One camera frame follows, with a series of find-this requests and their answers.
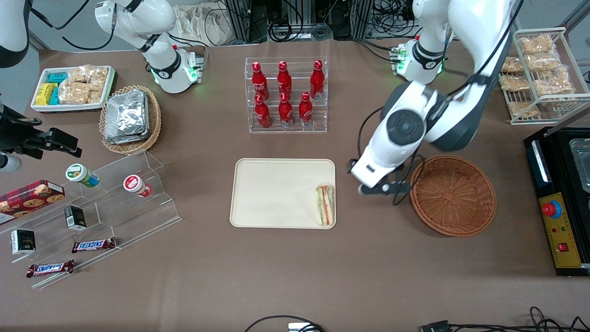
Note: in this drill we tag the light wicker basket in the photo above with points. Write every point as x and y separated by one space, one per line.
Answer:
154 115

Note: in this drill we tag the triangle sandwich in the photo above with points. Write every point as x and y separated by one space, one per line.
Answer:
325 205

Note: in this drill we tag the white cloth bag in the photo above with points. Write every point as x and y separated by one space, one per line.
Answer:
198 23

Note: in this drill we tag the red emergency stop button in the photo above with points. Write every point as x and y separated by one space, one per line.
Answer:
551 209

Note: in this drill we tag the teal snack packet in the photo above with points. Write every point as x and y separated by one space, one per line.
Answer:
55 96
57 77

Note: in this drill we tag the white rectangular snack bin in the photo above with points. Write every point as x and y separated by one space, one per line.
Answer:
69 107

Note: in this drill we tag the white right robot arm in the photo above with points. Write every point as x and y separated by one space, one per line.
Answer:
138 18

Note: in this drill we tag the yellow snack packet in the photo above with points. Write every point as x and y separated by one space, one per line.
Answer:
45 93

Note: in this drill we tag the clear bag brown snacks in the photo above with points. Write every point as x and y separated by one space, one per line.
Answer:
511 64
523 109
543 62
553 82
535 44
514 83

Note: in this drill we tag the clear bag rice crackers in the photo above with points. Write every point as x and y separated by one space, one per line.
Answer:
73 93
99 78
79 74

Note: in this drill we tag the clear acrylic bottle rack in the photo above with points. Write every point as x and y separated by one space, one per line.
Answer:
286 130

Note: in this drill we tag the green sunflower lid cup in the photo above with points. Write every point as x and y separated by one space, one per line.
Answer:
79 173

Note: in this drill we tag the red cola bottle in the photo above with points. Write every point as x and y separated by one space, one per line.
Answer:
284 80
262 115
286 113
259 83
305 110
317 80

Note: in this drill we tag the cream plastic tray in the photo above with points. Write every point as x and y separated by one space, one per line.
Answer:
276 193

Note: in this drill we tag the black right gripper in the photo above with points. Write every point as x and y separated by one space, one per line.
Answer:
18 133

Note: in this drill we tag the Snickers chocolate bar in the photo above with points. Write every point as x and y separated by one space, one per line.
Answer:
94 245
50 268

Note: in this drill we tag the dark green tea box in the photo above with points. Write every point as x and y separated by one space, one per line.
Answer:
23 242
75 218

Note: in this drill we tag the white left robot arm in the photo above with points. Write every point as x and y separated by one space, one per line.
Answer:
405 124

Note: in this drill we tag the brown wicker basket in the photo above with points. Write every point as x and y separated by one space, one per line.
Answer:
454 196

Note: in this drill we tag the foil wrapped sandwich pack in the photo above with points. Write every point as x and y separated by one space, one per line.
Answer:
124 140
126 113

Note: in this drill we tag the clear acrylic stepped stand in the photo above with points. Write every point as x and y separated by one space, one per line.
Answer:
115 216

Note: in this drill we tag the clear plastic container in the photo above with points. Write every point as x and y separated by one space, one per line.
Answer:
581 163

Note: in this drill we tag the red lid yogurt cup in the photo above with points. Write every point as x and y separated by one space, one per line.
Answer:
134 183

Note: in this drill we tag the red tartan cookie box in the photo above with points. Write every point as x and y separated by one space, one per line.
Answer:
27 196

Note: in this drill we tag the black control box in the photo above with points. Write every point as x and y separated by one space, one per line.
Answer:
539 166

